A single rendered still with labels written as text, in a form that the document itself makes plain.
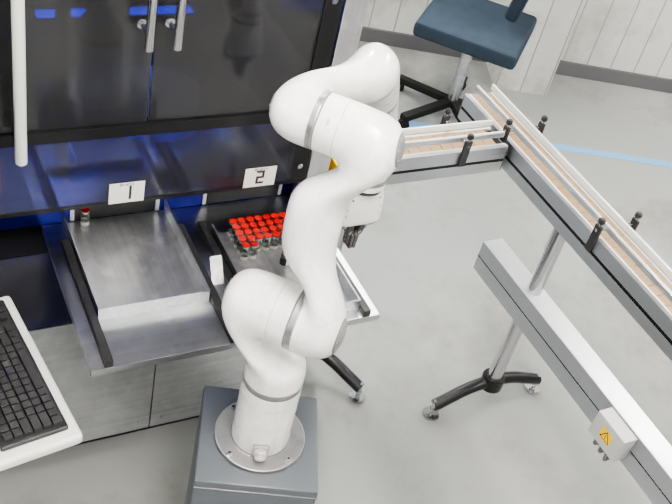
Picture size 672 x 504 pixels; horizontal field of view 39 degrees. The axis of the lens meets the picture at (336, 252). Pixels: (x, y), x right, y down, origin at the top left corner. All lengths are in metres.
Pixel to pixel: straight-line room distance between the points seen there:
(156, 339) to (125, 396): 0.71
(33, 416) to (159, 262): 0.50
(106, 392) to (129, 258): 0.59
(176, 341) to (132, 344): 0.10
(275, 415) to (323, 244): 0.42
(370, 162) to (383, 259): 2.35
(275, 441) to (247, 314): 0.34
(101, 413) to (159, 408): 0.18
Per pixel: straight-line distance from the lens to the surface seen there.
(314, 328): 1.68
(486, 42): 4.40
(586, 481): 3.38
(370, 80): 1.59
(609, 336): 3.93
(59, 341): 2.59
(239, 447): 1.98
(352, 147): 1.50
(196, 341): 2.15
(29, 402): 2.09
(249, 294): 1.71
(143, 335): 2.15
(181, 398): 2.93
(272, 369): 1.80
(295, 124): 1.52
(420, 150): 2.81
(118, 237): 2.38
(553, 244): 2.93
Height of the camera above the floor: 2.45
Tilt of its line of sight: 40 degrees down
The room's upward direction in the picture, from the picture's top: 15 degrees clockwise
